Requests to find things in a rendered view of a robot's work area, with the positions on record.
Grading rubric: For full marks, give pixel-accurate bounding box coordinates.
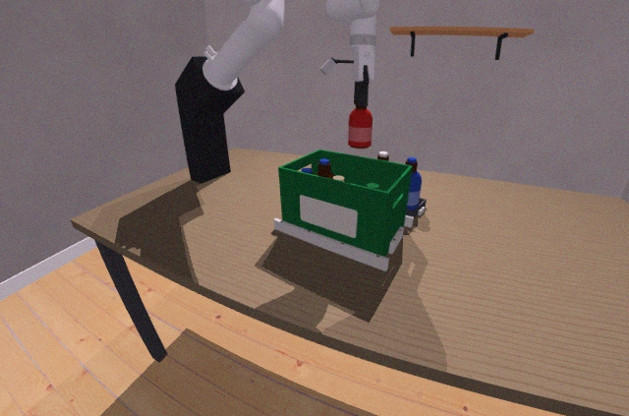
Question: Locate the green crate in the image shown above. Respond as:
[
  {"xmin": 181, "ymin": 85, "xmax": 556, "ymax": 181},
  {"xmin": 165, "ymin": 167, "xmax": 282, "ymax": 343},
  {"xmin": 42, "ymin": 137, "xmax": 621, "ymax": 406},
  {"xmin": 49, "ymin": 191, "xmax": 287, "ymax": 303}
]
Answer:
[{"xmin": 281, "ymin": 149, "xmax": 413, "ymax": 257}]

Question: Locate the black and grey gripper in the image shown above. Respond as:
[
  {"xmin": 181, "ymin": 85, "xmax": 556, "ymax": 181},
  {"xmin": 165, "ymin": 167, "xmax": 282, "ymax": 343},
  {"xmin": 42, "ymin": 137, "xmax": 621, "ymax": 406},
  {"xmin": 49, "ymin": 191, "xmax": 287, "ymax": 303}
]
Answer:
[{"xmin": 350, "ymin": 44, "xmax": 375, "ymax": 106}]

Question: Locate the red bottle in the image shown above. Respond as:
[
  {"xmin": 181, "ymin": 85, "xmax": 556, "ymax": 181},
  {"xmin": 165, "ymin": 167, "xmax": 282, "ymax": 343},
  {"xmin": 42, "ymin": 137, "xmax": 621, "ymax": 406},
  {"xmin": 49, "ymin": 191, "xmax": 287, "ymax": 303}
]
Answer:
[{"xmin": 348, "ymin": 100, "xmax": 372, "ymax": 149}]

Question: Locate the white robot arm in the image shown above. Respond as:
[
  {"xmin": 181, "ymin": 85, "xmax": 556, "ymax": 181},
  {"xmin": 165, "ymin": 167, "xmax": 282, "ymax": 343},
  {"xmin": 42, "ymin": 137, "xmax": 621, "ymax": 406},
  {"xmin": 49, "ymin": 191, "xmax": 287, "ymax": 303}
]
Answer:
[{"xmin": 202, "ymin": 0, "xmax": 379, "ymax": 90}]

